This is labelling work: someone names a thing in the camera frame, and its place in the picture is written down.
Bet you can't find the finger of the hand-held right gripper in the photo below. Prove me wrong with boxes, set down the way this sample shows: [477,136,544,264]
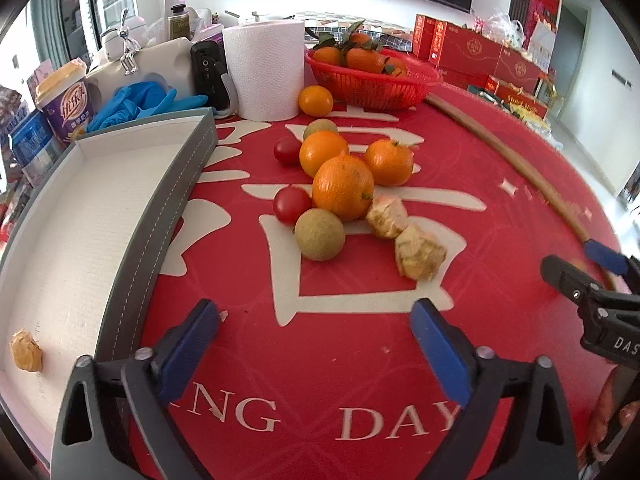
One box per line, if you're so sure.
[541,254,640,322]
[584,239,640,281]

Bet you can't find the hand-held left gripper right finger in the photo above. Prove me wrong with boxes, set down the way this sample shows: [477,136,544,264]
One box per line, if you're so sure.
[409,298,581,480]

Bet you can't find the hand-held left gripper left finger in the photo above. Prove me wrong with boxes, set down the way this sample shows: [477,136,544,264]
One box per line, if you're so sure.
[52,299,221,480]

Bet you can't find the tan husk fruit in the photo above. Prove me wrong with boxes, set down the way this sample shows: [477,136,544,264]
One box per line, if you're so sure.
[365,196,410,240]
[394,224,448,282]
[9,329,44,372]

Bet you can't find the grey tray with white lining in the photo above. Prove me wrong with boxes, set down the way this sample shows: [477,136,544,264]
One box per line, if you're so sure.
[0,107,219,467]

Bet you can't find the green-brown round fruit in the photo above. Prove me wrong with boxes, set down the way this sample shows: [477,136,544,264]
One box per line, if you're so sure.
[294,208,346,262]
[303,118,337,142]

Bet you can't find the red cherry tomato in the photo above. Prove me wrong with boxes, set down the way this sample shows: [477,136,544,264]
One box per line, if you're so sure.
[273,137,303,166]
[272,186,314,225]

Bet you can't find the large orange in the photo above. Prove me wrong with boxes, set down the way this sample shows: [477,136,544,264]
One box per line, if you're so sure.
[312,154,375,222]

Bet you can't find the mandarin with stem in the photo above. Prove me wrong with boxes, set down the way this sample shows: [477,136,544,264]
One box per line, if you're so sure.
[364,138,415,187]

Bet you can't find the person's right hand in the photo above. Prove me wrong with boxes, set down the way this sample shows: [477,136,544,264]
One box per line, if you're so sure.
[589,372,640,459]

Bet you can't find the red printed tablecloth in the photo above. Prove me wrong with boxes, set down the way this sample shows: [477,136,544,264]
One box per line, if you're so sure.
[127,82,640,480]

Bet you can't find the long wooden stick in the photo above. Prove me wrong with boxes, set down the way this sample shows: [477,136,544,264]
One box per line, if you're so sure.
[424,93,617,291]

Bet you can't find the red gift box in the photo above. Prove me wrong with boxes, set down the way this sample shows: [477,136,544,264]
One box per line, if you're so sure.
[412,14,439,61]
[494,47,544,94]
[486,75,551,119]
[434,19,502,79]

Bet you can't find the green carton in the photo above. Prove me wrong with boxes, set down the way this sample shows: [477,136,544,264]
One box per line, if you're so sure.
[467,85,512,109]

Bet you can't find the pile of snack packets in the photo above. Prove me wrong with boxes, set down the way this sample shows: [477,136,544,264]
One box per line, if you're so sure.
[0,85,38,246]

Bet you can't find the smooth round orange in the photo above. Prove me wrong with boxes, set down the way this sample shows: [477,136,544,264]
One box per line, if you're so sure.
[298,85,334,117]
[299,130,350,179]

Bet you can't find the blue rubber gloves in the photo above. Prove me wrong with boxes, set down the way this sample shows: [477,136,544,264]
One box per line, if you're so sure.
[85,81,209,134]

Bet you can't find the blue milk carton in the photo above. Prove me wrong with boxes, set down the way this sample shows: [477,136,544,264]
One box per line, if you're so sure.
[9,109,67,187]

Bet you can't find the clear plastic bag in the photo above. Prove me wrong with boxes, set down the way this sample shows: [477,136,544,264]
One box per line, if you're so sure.
[470,9,527,49]

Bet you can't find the red plastic basket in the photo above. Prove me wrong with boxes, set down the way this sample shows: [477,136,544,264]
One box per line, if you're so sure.
[305,48,444,111]

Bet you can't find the purple milk tea cup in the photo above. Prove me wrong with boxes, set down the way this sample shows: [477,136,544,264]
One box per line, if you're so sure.
[35,58,97,147]

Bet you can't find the black handheld device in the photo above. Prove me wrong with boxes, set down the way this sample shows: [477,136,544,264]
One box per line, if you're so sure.
[190,40,229,117]

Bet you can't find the white bag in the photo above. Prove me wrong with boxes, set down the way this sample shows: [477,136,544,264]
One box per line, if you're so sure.
[85,39,197,107]

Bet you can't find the white paper towel roll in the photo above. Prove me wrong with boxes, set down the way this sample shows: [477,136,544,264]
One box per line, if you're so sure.
[222,21,306,122]

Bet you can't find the pile of leafy mandarins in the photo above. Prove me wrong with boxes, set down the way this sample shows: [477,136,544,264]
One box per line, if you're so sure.
[312,20,409,79]

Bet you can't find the silver figurine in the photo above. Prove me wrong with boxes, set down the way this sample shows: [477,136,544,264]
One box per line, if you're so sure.
[117,9,141,76]

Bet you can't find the lotion bottle with black cap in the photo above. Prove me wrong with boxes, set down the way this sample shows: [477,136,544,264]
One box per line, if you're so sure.
[167,4,189,42]

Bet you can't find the plaid cloth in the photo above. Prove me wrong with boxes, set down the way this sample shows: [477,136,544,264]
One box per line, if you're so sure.
[295,10,416,43]

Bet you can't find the glass door cabinet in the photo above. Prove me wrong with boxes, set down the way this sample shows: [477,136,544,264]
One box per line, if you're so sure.
[27,0,137,76]

